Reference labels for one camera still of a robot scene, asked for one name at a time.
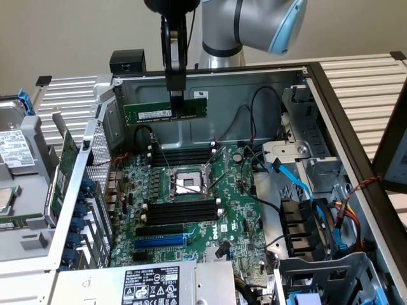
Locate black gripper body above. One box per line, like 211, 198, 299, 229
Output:
142, 0, 202, 18

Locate green RAM stick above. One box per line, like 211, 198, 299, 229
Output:
123, 97, 208, 127
0, 213, 45, 230

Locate RAM slot white latches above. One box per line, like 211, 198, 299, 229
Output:
141, 213, 220, 226
142, 203, 222, 215

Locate open metal PC case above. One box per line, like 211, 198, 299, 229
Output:
57, 62, 407, 305

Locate black box with port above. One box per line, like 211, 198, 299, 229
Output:
109, 50, 147, 76

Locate thin metal locking lever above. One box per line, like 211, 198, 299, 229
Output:
167, 171, 228, 195
148, 132, 175, 175

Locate metal socket cover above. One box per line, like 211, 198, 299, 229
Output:
206, 146, 230, 191

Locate CPU socket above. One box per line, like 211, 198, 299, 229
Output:
163, 165, 216, 203

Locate green graphics card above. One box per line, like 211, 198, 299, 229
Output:
48, 107, 80, 222

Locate metal disk bay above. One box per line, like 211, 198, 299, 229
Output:
262, 85, 349, 198

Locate long black expansion slot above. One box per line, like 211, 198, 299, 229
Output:
135, 223, 185, 238

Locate green Dell motherboard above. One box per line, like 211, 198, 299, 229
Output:
109, 144, 277, 305

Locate blue expansion slot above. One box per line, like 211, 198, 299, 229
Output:
133, 235, 188, 251

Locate silver hard disk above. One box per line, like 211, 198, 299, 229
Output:
0, 98, 35, 169

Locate silver chipset heatsink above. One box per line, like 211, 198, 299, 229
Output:
204, 245, 232, 262

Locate silver CPU chip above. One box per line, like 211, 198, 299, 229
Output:
0, 187, 17, 217

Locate grey power supply unit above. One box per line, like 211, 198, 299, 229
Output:
56, 260, 238, 305

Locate metal drive cage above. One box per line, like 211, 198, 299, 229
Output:
273, 250, 384, 305

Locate dark framed panel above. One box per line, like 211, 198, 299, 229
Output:
371, 91, 407, 194

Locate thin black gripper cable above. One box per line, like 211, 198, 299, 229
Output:
186, 8, 198, 69

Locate red black twisted wire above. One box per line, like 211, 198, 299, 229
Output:
85, 153, 130, 171
345, 175, 382, 201

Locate blue SATA wire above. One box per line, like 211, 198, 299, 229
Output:
269, 158, 319, 207

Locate coloured power wire bundle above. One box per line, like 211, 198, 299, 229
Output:
332, 199, 365, 252

